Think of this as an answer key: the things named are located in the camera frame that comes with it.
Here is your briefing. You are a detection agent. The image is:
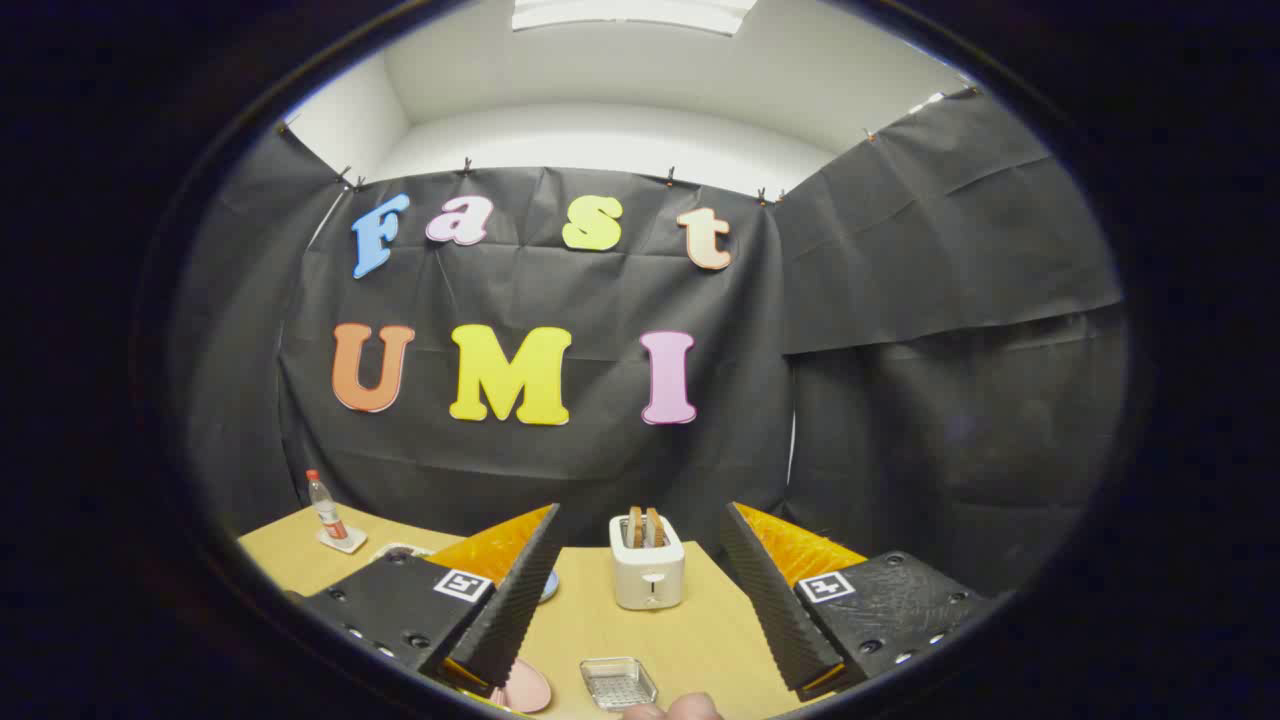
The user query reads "pink plate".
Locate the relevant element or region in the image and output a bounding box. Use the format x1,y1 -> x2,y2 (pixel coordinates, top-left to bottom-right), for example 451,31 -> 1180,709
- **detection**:
490,658 -> 553,715

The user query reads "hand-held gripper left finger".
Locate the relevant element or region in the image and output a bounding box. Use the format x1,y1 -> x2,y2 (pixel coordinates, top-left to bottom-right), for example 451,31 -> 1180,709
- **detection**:
300,503 -> 561,701

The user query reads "black backdrop cloth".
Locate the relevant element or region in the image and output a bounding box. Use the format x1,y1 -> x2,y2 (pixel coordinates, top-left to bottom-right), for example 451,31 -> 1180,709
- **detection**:
170,85 -> 1131,601

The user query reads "ceiling light panel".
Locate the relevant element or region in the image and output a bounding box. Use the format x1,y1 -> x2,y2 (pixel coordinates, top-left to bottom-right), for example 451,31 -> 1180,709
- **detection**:
512,0 -> 758,37

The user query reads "metal mesh basket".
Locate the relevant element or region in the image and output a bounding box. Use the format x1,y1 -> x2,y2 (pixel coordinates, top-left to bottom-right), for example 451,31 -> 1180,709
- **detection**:
580,656 -> 659,711

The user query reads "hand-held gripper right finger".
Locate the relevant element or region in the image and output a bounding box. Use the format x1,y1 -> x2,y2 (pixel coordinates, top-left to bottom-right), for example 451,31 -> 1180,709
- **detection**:
721,502 -> 1003,701

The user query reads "white toaster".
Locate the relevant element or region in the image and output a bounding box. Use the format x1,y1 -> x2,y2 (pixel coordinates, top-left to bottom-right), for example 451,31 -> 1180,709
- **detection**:
609,514 -> 687,612

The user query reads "clear bottle with red cap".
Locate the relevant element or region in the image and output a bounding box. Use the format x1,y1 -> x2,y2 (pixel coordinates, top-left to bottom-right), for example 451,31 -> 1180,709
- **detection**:
306,469 -> 350,542

